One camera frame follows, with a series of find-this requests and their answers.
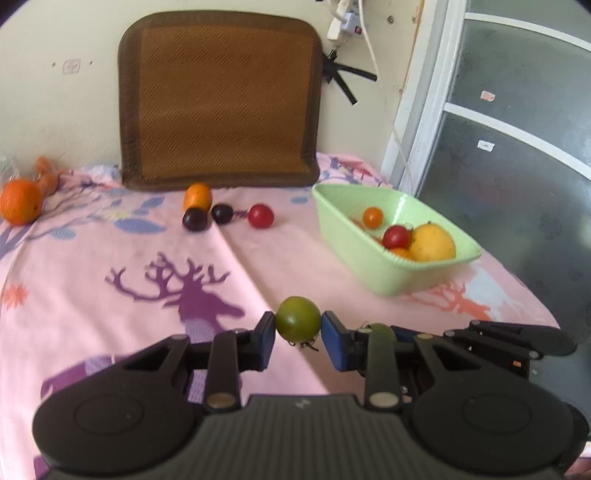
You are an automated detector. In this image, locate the white power cable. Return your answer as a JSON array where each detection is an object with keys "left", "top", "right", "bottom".
[{"left": 358, "top": 0, "right": 416, "bottom": 195}]

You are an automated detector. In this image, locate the orange carrot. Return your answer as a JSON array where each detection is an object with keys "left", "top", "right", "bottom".
[{"left": 34, "top": 157, "right": 61, "bottom": 193}]

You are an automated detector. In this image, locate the brown woven seat mat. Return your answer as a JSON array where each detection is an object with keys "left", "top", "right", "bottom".
[{"left": 117, "top": 11, "right": 323, "bottom": 191}]

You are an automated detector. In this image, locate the white door frame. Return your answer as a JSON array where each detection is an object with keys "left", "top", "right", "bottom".
[{"left": 381, "top": 0, "right": 467, "bottom": 199}]

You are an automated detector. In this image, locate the pink deer printed blanket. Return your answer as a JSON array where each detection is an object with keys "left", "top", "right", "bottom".
[{"left": 0, "top": 152, "right": 561, "bottom": 480}]

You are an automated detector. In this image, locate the medium orange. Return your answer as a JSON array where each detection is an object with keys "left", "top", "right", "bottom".
[
  {"left": 183, "top": 183, "right": 213, "bottom": 212},
  {"left": 0, "top": 179, "right": 43, "bottom": 226}
]

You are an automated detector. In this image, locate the red tomato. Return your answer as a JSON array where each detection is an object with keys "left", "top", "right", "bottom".
[
  {"left": 248, "top": 204, "right": 275, "bottom": 230},
  {"left": 382, "top": 224, "right": 413, "bottom": 250}
]

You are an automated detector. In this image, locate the green tomato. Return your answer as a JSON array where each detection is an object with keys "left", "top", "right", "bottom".
[
  {"left": 276, "top": 296, "right": 322, "bottom": 352},
  {"left": 360, "top": 323, "right": 398, "bottom": 342}
]

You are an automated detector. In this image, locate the large yellow grapefruit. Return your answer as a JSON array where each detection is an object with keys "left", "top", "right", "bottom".
[{"left": 409, "top": 222, "right": 457, "bottom": 262}]

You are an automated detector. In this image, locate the white power strip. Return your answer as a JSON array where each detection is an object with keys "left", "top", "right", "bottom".
[{"left": 327, "top": 0, "right": 363, "bottom": 42}]

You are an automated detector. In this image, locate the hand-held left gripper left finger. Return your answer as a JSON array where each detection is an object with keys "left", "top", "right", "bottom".
[{"left": 108, "top": 311, "right": 277, "bottom": 412}]

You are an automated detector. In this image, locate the black tape cross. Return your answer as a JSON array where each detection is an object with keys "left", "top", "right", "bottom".
[{"left": 322, "top": 51, "right": 378, "bottom": 107}]

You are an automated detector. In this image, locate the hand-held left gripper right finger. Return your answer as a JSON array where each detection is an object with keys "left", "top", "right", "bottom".
[{"left": 321, "top": 311, "right": 485, "bottom": 412}]

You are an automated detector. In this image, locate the frosted glass door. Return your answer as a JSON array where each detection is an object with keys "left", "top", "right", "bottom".
[{"left": 416, "top": 0, "right": 591, "bottom": 416}]

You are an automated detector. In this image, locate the green plastic basket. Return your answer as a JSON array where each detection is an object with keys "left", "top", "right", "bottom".
[{"left": 311, "top": 183, "right": 483, "bottom": 297}]

